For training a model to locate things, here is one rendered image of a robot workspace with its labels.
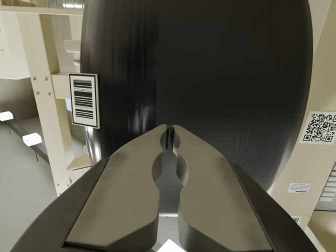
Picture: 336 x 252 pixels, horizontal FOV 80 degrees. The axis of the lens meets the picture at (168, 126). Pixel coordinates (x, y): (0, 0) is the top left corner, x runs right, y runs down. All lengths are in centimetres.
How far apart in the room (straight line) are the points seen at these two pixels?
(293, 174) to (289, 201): 8
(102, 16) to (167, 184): 21
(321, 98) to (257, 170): 28
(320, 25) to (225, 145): 32
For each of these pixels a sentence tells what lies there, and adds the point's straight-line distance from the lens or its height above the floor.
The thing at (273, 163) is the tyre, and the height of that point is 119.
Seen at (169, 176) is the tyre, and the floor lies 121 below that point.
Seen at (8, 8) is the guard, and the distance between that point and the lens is 98.
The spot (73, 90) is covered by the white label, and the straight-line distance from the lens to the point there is 26.
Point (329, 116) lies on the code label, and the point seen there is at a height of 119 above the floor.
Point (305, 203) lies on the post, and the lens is 65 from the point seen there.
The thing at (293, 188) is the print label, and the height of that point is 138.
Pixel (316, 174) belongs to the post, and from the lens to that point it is 60.
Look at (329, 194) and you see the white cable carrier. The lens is 68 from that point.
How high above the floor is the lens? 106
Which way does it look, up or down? 24 degrees up
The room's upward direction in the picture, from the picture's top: 177 degrees counter-clockwise
